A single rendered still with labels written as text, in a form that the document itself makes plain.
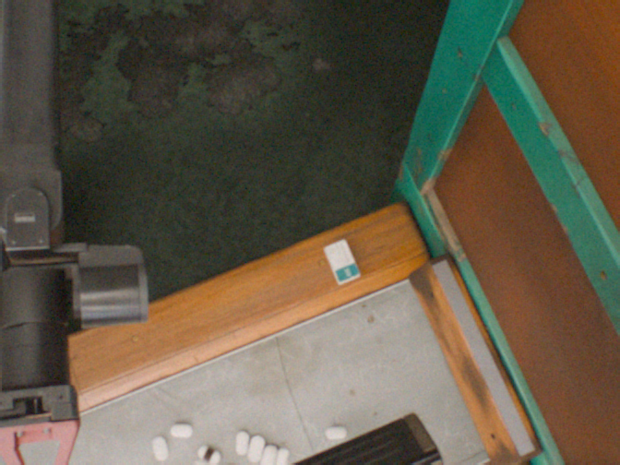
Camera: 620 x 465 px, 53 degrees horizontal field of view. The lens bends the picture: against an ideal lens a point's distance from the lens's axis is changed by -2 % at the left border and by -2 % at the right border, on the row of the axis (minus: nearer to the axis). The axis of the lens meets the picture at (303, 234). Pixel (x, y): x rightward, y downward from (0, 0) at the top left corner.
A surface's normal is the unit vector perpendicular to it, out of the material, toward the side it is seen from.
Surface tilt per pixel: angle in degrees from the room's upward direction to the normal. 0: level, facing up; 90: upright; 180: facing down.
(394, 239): 0
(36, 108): 23
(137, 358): 0
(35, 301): 29
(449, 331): 67
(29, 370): 12
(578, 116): 90
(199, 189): 0
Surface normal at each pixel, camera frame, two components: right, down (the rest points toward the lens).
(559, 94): -0.93, 0.37
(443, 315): -0.86, 0.26
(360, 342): -0.04, -0.25
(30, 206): 0.30, -0.29
